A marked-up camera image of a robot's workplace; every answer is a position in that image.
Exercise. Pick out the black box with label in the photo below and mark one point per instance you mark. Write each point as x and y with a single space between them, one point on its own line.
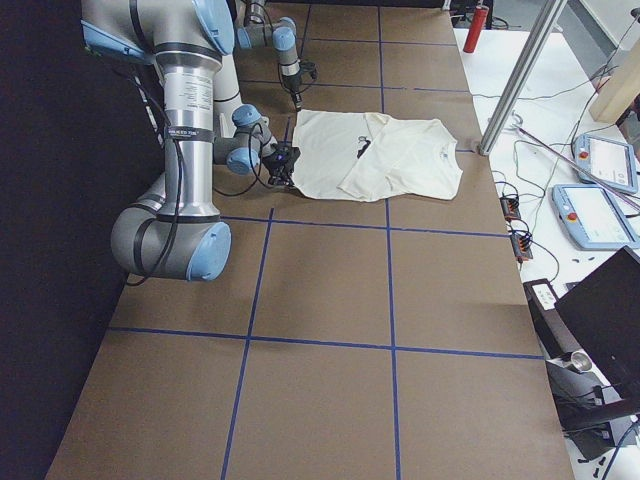
555 336

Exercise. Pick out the lower orange connector block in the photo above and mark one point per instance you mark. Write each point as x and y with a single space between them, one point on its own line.
521 245

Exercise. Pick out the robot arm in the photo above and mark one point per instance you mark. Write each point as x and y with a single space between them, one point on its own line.
174 230
258 30

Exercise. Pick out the cream long-sleeve shirt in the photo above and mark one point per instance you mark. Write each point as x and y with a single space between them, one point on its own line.
371 156

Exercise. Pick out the aluminium frame post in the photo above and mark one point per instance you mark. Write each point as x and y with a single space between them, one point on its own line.
533 46

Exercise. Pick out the black monitor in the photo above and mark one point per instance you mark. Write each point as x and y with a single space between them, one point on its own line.
602 313

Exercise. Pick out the lower teach pendant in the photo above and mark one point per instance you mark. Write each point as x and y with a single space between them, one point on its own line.
592 217

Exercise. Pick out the upper teach pendant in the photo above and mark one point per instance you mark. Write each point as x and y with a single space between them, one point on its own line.
610 161

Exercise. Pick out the steel cup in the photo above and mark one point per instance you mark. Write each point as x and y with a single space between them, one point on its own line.
580 362

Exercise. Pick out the wooden beam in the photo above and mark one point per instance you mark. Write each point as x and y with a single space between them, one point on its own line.
620 91

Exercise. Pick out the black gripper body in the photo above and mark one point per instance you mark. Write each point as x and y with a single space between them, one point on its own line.
276 169
292 83

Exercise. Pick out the red cylinder bottle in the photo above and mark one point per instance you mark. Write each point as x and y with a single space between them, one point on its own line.
478 22

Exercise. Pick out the teach pendant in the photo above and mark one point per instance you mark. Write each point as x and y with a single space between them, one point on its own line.
592 217
610 161

